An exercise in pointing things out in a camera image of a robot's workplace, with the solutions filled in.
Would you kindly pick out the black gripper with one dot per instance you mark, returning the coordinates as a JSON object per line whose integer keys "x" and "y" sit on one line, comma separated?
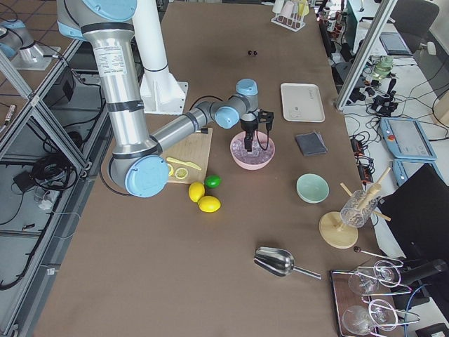
{"x": 248, "y": 126}

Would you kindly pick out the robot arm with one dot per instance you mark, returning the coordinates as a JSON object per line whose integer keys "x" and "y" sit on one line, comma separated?
{"x": 21, "y": 48}
{"x": 130, "y": 56}

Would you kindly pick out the pink bowl of ice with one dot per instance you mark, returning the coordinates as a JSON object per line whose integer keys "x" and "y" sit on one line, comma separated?
{"x": 262, "y": 152}

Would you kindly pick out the wooden cup tree stand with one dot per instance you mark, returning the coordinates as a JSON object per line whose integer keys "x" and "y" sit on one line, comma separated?
{"x": 342, "y": 236}

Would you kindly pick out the metal ice scoop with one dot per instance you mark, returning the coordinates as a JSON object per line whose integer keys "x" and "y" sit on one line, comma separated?
{"x": 280, "y": 262}

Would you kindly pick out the green lime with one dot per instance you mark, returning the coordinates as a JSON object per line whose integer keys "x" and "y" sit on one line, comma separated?
{"x": 212, "y": 181}

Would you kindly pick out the grey folded cloth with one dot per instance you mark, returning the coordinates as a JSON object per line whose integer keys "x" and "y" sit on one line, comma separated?
{"x": 311, "y": 144}

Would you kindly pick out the cream rabbit tray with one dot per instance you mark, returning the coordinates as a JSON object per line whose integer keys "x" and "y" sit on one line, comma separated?
{"x": 302, "y": 103}

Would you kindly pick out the wooden cutting board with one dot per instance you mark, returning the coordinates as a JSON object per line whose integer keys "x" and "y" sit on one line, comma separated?
{"x": 195, "y": 148}

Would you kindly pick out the yellow plastic knife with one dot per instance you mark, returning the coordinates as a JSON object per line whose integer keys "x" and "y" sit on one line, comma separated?
{"x": 185, "y": 163}

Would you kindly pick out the yellow lemon upper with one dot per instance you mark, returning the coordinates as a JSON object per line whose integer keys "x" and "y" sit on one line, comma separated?
{"x": 196, "y": 191}

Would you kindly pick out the yellow lemon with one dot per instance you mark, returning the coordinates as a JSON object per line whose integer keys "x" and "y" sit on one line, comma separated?
{"x": 196, "y": 191}
{"x": 209, "y": 204}

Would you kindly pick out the lemon slice inner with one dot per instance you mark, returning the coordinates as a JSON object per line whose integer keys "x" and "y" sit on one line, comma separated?
{"x": 181, "y": 173}

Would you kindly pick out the yellow lemon lower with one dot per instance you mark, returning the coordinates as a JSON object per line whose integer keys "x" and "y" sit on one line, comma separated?
{"x": 209, "y": 204}

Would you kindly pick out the mint green bowl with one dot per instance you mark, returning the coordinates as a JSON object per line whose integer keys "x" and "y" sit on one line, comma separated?
{"x": 312, "y": 188}

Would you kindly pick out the lemon slice near edge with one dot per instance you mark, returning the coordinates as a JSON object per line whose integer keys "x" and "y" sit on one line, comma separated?
{"x": 171, "y": 170}

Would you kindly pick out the clear textured glass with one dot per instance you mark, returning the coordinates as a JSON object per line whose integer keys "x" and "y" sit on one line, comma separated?
{"x": 355, "y": 213}

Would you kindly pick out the bar spoon dark tip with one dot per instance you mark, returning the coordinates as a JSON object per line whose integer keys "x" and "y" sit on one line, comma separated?
{"x": 358, "y": 249}

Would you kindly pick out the blue teach pendant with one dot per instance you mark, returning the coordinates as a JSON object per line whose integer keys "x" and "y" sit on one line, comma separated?
{"x": 407, "y": 141}

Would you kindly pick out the wine glass upper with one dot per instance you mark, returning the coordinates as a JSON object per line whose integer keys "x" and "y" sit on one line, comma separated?
{"x": 375, "y": 279}

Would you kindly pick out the wine glass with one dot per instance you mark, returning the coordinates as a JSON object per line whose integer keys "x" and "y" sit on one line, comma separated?
{"x": 378, "y": 317}
{"x": 375, "y": 279}

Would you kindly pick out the black framed glass tray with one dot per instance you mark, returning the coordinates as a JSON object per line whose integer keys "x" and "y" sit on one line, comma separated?
{"x": 346, "y": 293}

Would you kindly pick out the wine glass lower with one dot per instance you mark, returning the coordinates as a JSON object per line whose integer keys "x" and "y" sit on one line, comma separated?
{"x": 378, "y": 317}

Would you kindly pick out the white wire cup rack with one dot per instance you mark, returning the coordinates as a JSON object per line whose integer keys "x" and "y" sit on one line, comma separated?
{"x": 290, "y": 14}

